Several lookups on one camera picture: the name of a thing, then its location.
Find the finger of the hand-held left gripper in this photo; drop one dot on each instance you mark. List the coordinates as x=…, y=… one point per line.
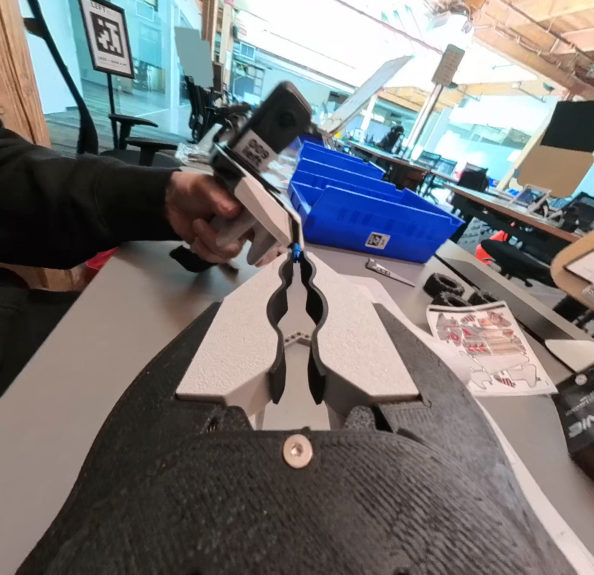
x=262, y=252
x=267, y=208

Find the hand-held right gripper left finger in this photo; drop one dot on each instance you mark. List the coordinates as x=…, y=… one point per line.
x=232, y=343

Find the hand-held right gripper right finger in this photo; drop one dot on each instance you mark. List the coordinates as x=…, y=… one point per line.
x=362, y=347

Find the small blue pin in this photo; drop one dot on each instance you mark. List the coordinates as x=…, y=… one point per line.
x=295, y=254

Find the person's left forearm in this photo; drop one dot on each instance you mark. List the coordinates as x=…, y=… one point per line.
x=79, y=203

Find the grey desk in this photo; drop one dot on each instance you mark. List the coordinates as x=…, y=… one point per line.
x=116, y=329

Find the person's left hand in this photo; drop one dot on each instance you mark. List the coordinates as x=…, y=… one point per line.
x=195, y=203

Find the blue plastic bin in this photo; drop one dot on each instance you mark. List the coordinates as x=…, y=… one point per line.
x=334, y=180
x=334, y=157

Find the small grey toothed tool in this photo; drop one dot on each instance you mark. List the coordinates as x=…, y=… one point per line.
x=385, y=269

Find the clear bag of parts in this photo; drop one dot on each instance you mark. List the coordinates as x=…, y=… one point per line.
x=192, y=151

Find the tilted white board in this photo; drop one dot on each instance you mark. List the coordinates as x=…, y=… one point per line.
x=366, y=94

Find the black toy tire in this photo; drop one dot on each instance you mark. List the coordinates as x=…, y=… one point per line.
x=443, y=285
x=482, y=297
x=451, y=301

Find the blue bin with tag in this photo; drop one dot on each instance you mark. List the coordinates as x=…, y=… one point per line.
x=371, y=222

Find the red and grey sticker sheet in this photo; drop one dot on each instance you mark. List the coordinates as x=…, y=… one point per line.
x=487, y=347

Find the dark background table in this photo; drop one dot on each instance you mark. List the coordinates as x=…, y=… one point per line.
x=394, y=157

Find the orange and black chair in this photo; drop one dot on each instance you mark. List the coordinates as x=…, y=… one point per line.
x=510, y=257

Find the grey sign on pole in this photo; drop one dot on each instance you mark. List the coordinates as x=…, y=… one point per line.
x=445, y=66

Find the black high-back office chair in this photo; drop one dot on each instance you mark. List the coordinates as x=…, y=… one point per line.
x=88, y=124

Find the marker sign on stand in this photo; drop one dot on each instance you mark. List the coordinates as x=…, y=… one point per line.
x=109, y=32

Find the person's torso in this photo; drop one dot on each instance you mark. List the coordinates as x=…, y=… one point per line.
x=32, y=333

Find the long wooden table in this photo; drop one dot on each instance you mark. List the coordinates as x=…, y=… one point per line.
x=510, y=208

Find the white curved plate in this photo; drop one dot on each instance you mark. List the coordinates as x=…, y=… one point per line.
x=573, y=354

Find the wooden instruction board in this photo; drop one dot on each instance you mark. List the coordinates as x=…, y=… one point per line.
x=573, y=268

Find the wooden pillar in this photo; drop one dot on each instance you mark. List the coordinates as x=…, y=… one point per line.
x=18, y=73

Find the cardboard panel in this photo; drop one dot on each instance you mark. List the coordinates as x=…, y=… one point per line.
x=554, y=171

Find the black panel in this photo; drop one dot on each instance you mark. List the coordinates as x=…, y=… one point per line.
x=568, y=127

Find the black desk divider rail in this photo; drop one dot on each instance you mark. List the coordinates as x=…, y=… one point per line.
x=524, y=308

